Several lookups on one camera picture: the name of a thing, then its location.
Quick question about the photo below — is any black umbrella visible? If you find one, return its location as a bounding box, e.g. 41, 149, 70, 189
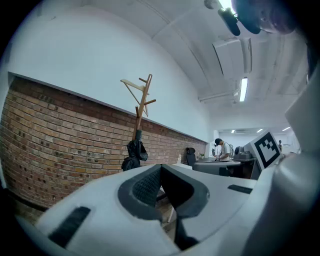
121, 129, 149, 172

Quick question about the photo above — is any white ceiling air conditioner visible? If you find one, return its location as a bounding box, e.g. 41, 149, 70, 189
211, 37, 253, 76

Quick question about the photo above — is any black office chair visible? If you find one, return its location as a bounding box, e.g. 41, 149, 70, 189
185, 147, 197, 167

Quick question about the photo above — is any black head-worn camera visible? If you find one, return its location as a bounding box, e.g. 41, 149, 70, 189
217, 7, 241, 37

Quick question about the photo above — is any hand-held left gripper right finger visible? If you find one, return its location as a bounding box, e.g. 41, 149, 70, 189
160, 163, 258, 252

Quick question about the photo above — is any brown wooden coat rack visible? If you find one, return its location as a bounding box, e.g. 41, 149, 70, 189
134, 73, 157, 141

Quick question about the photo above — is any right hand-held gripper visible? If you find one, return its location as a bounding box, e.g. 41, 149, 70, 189
193, 129, 285, 180

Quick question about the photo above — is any ceiling light tube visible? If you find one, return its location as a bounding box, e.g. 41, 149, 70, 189
239, 77, 249, 103
217, 0, 237, 15

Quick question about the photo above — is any white square table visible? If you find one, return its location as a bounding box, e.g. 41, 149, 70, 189
175, 162, 194, 171

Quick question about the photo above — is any person's face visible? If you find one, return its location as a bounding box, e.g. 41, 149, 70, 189
258, 0, 297, 35

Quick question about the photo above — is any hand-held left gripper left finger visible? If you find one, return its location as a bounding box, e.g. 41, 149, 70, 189
34, 163, 182, 256

